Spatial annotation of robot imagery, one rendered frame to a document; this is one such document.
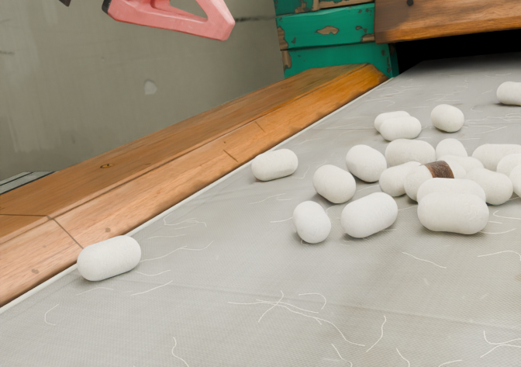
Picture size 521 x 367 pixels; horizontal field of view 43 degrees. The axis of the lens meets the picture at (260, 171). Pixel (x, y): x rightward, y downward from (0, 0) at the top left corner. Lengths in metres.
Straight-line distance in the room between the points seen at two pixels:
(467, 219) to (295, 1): 0.64
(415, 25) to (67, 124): 1.61
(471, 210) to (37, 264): 0.23
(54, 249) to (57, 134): 1.92
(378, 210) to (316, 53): 0.60
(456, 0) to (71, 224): 0.55
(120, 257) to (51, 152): 2.00
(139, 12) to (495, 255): 0.27
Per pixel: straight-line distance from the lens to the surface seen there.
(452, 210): 0.34
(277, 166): 0.48
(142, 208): 0.45
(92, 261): 0.36
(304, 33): 0.94
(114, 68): 2.10
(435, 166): 0.40
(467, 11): 0.82
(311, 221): 0.35
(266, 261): 0.35
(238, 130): 0.58
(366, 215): 0.35
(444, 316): 0.28
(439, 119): 0.56
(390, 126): 0.55
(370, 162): 0.44
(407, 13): 0.84
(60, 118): 2.29
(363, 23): 0.91
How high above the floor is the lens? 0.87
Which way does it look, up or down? 15 degrees down
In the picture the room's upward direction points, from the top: 9 degrees counter-clockwise
